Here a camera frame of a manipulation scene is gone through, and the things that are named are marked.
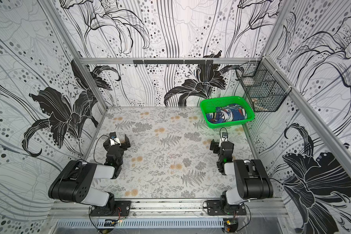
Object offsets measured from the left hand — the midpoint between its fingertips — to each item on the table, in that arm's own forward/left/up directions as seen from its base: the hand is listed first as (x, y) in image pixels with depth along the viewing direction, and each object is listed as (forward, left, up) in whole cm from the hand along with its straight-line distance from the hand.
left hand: (120, 138), depth 91 cm
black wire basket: (+25, -90, +23) cm, 96 cm away
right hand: (+3, -66, -2) cm, 66 cm away
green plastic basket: (+39, -60, -6) cm, 72 cm away
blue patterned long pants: (+22, -73, +3) cm, 77 cm away
